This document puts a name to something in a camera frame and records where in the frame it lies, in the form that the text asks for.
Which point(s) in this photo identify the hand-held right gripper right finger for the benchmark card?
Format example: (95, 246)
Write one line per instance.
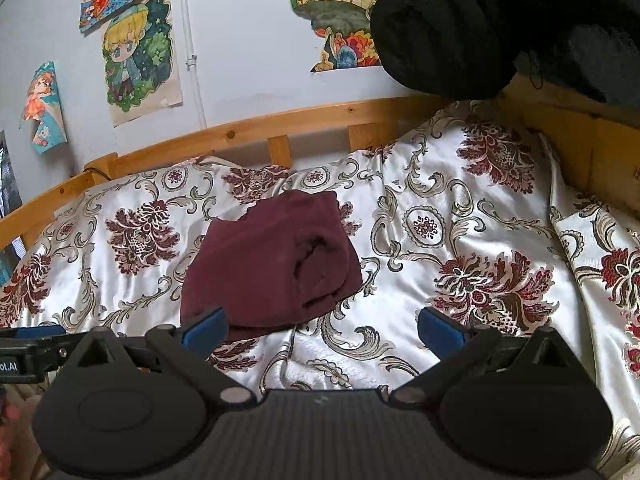
(440, 332)

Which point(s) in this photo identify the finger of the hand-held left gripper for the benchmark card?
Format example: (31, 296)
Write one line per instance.
(30, 332)
(55, 347)

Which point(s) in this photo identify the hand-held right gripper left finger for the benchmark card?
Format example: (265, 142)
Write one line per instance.
(206, 329)

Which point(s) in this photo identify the maroon sweater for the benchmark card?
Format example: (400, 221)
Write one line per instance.
(270, 265)

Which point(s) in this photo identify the floral satin bedspread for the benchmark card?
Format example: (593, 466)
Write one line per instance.
(450, 210)

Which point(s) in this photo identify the window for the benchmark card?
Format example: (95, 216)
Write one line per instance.
(9, 175)

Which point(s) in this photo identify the orange-haired cartoon girl poster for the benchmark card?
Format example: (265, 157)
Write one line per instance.
(45, 105)

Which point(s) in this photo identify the blonde cartoon character poster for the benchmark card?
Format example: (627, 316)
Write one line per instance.
(140, 55)

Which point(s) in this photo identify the black puffer jacket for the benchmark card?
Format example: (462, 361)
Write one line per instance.
(450, 25)

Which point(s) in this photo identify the colourful landscape poster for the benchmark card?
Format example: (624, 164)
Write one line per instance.
(340, 5)

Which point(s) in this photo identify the wooden bed frame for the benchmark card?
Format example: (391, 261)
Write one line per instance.
(280, 120)

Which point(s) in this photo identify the white wall pipe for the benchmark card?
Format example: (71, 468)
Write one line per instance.
(194, 60)

